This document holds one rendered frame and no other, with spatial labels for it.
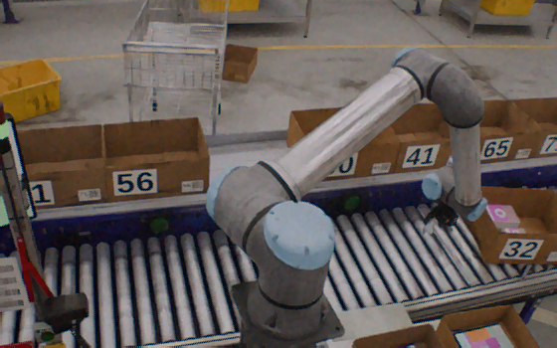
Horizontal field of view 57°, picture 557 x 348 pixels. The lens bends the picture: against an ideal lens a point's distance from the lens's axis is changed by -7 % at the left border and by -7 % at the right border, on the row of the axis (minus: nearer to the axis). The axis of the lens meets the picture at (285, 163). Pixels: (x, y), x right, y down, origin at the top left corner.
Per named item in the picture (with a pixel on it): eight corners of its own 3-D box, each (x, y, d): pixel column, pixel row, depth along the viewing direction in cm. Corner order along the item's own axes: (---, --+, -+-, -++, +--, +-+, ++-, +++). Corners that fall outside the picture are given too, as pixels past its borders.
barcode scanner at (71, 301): (95, 330, 141) (85, 306, 135) (52, 339, 139) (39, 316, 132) (94, 311, 146) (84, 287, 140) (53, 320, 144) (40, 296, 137)
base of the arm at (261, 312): (339, 329, 124) (347, 301, 118) (263, 348, 117) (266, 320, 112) (307, 272, 138) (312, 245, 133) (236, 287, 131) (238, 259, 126)
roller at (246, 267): (273, 326, 177) (276, 334, 181) (238, 223, 217) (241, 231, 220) (259, 331, 177) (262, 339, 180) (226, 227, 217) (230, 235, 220)
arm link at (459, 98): (492, 74, 131) (491, 207, 184) (454, 54, 139) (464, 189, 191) (464, 102, 129) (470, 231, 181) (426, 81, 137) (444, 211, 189)
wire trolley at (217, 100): (152, 106, 425) (149, -20, 364) (223, 109, 430) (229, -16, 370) (127, 193, 339) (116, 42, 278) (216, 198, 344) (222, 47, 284)
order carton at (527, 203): (483, 263, 211) (498, 233, 201) (463, 216, 235) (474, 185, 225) (568, 264, 215) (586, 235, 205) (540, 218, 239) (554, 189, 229)
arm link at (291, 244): (286, 316, 113) (296, 258, 103) (239, 267, 123) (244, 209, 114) (338, 286, 122) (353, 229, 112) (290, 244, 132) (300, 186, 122)
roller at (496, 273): (510, 278, 205) (509, 285, 208) (448, 196, 244) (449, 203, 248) (499, 283, 205) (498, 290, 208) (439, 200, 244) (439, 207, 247)
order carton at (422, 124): (393, 174, 232) (401, 141, 222) (366, 136, 255) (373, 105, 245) (467, 166, 243) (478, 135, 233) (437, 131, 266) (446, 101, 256)
